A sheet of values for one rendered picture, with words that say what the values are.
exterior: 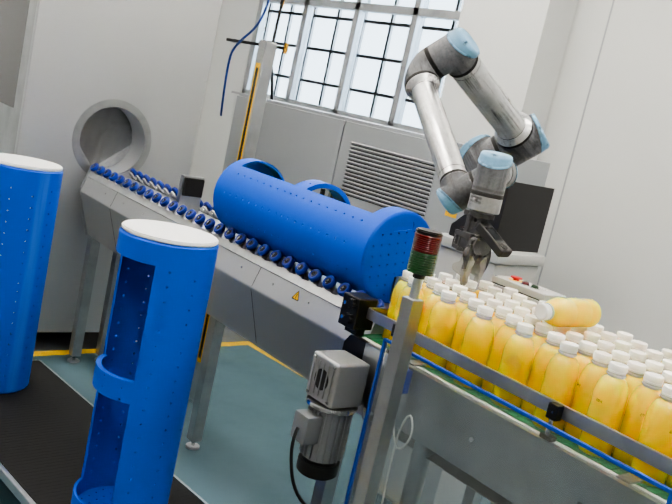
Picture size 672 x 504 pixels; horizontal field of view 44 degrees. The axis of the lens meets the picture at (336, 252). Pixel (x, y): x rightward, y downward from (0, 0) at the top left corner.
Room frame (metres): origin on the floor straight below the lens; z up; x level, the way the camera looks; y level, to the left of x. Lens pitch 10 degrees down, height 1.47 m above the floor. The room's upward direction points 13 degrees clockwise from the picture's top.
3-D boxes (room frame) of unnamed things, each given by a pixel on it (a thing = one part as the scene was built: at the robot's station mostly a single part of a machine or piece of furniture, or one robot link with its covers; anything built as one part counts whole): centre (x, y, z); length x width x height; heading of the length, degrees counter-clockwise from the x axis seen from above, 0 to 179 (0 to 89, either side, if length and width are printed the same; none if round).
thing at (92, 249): (3.86, 1.15, 0.31); 0.06 x 0.06 x 0.63; 40
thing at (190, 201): (3.38, 0.64, 1.00); 0.10 x 0.04 x 0.15; 130
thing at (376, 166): (5.00, -0.06, 0.72); 2.15 x 0.54 x 1.45; 45
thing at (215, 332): (3.21, 0.40, 0.31); 0.06 x 0.06 x 0.63; 40
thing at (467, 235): (2.28, -0.37, 1.23); 0.09 x 0.08 x 0.12; 40
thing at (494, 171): (2.28, -0.37, 1.40); 0.10 x 0.09 x 0.12; 160
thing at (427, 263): (1.84, -0.20, 1.18); 0.06 x 0.06 x 0.05
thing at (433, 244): (1.84, -0.20, 1.23); 0.06 x 0.06 x 0.04
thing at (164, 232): (2.32, 0.48, 1.03); 0.28 x 0.28 x 0.01
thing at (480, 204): (2.27, -0.37, 1.31); 0.10 x 0.09 x 0.05; 130
